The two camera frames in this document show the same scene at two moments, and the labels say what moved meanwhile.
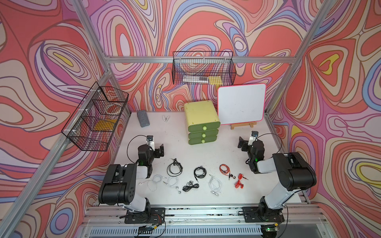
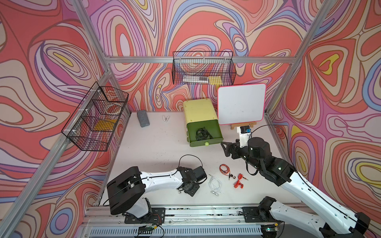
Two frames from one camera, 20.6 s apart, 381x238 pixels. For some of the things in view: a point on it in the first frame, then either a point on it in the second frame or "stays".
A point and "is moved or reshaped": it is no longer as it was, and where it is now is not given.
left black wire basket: [92, 125] stays
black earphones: [175, 168] -> [202, 134]
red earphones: [225, 170] stays
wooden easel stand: [250, 124] stays
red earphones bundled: [237, 184] stays
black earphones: [200, 172] is moved or reshaped
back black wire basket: [212, 68] stays
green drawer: [205, 127] is moved or reshaped
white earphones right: [216, 185] stays
